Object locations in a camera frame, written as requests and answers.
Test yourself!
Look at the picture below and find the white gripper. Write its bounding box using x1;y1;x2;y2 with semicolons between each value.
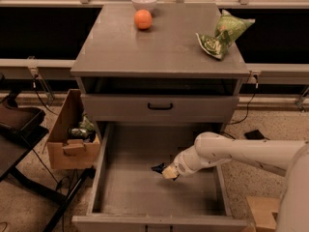
162;147;202;180

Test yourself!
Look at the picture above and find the dark blue snack bar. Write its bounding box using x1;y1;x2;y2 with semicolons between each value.
151;162;166;174

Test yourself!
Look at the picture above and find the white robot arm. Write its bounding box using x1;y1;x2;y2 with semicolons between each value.
162;132;309;232

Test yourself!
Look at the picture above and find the open grey drawer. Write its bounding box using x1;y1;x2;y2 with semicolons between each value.
72;123;247;232

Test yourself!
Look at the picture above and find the closed grey drawer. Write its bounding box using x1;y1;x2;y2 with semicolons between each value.
81;94;239;124

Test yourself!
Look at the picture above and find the grey drawer cabinet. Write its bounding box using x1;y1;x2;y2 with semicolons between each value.
71;3;248;132

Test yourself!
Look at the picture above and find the black table stand leg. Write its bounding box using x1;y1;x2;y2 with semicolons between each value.
42;168;96;232

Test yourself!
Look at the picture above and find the black power adapter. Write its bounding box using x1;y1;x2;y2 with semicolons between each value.
244;130;265;140

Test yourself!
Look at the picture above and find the green bag in box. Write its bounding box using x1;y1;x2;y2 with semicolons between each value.
78;113;95;131

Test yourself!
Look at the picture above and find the cardboard box lower right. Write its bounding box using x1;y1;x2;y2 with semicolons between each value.
241;196;279;232

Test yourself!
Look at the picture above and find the metal can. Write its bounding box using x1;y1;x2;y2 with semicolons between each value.
68;128;89;139

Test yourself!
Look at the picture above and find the open cardboard box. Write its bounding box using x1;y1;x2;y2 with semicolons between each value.
46;89;100;169

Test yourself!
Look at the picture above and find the dark brown tray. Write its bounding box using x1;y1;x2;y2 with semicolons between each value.
0;98;45;136

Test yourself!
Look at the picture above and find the orange fruit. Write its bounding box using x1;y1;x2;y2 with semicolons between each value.
134;10;153;30

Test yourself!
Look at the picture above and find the dark side table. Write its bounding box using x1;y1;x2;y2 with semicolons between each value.
0;127;48;182

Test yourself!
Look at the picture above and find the green chip bag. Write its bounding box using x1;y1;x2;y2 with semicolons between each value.
196;10;255;60

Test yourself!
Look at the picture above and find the white bowl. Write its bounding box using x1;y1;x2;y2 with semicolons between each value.
131;0;157;12

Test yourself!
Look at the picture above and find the black floor cable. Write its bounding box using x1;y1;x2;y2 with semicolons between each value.
221;130;238;140

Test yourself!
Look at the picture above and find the black drawer handle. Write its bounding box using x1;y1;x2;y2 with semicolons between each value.
147;102;174;110

